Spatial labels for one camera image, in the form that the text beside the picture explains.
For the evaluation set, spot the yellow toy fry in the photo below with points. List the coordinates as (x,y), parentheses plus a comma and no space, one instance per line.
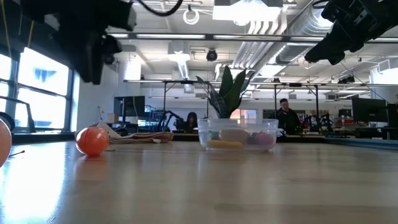
(224,144)

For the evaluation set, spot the clear plastic tupperware container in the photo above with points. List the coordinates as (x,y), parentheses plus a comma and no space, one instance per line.
(236,124)

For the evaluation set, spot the beige folded cloth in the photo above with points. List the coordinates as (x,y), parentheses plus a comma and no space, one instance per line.
(140,137)

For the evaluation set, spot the small pink toy fruit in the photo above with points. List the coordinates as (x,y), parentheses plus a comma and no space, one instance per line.
(265,138)

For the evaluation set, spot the black monitor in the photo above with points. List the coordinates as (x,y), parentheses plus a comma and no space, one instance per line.
(370,109)
(129,106)
(393,115)

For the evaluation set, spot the silver ventilation duct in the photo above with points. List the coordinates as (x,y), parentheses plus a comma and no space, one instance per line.
(298,31)

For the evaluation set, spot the person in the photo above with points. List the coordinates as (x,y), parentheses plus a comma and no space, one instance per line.
(190,123)
(287,121)

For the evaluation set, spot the black ceiling spotlight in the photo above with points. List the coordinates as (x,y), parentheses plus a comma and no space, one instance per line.
(212,56)

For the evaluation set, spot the snake plant in white pot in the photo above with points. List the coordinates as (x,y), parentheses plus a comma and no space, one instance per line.
(231,96)

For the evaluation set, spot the black overhead beam with lights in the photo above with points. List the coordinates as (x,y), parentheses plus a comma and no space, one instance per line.
(210,37)

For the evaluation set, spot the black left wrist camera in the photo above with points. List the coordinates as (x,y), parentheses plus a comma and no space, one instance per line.
(124,15)

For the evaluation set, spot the pink toy peach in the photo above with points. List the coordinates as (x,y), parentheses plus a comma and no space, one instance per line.
(4,143)

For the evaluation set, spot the orange ball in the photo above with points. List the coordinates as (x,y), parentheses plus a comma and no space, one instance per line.
(92,141)

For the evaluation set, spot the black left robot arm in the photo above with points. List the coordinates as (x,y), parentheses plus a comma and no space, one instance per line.
(62,15)

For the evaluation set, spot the black aluminium table frame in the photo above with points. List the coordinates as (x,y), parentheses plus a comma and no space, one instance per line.
(357,143)

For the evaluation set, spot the beige toy potato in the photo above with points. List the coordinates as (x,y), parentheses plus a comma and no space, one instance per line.
(233,136)

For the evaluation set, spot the green toy cucumber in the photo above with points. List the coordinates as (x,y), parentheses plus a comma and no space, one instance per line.
(213,134)

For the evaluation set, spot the white ceiling light panel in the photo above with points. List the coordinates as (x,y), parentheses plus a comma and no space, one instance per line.
(245,12)

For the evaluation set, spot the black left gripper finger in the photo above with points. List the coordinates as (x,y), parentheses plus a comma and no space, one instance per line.
(96,68)
(84,67)

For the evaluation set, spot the black background robot arm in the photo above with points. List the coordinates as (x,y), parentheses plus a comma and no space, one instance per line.
(170,112)

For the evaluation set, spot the black workbench frame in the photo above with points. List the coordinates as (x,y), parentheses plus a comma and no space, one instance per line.
(295,84)
(186,82)

